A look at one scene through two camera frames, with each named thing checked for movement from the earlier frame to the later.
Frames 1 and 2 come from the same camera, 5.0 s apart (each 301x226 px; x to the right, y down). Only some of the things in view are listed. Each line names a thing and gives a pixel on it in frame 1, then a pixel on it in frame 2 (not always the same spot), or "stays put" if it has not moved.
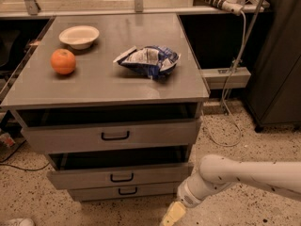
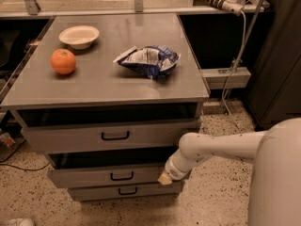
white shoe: [19, 221] stays put
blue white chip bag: [150, 61] stays put
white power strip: [216, 78] stays put
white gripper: [187, 196] to [172, 169]
